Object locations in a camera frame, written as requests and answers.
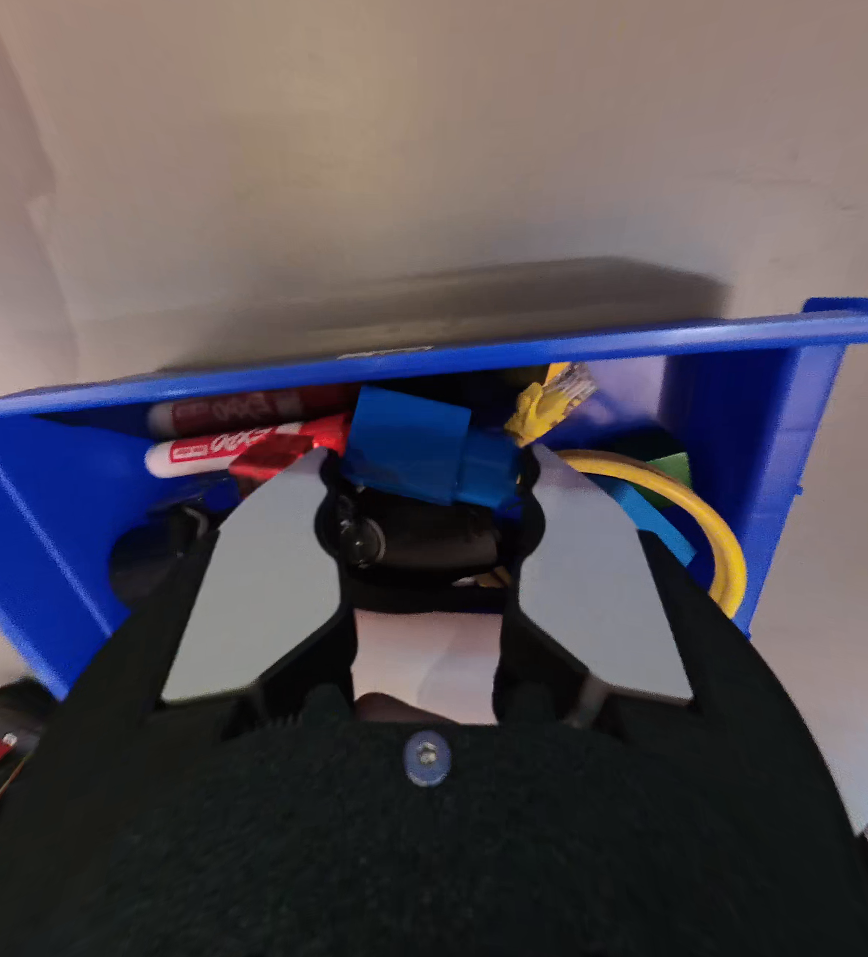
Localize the green block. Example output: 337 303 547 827
643 451 694 509

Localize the yellow network cable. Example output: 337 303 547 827
505 362 747 620

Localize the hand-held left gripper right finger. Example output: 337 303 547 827
492 445 698 726

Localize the blue plastic bin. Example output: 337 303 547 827
0 298 868 700

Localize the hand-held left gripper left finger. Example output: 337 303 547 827
159 447 360 722

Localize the black cylinder tube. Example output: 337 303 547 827
318 482 521 614

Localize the blue plastic block piece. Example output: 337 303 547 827
344 385 523 509

